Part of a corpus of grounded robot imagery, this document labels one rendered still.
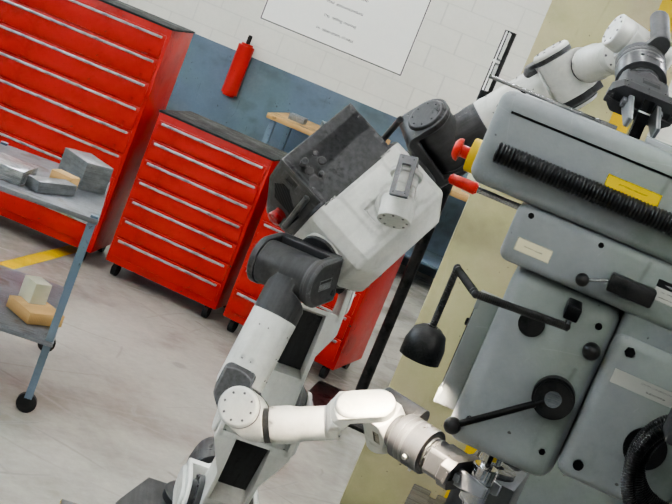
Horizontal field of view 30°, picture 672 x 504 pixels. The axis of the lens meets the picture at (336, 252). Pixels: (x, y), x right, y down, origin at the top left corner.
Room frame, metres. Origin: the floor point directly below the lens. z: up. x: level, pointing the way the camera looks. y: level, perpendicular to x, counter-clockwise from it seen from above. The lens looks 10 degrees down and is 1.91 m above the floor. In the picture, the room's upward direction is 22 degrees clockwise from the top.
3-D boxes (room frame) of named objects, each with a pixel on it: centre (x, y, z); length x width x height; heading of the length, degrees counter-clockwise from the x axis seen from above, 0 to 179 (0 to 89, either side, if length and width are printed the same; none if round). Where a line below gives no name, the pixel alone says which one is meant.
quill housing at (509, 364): (2.12, -0.39, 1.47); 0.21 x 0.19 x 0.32; 171
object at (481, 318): (2.14, -0.28, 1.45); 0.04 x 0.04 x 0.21; 81
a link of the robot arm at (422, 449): (2.17, -0.31, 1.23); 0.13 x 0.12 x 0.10; 146
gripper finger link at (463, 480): (2.10, -0.37, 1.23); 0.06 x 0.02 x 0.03; 56
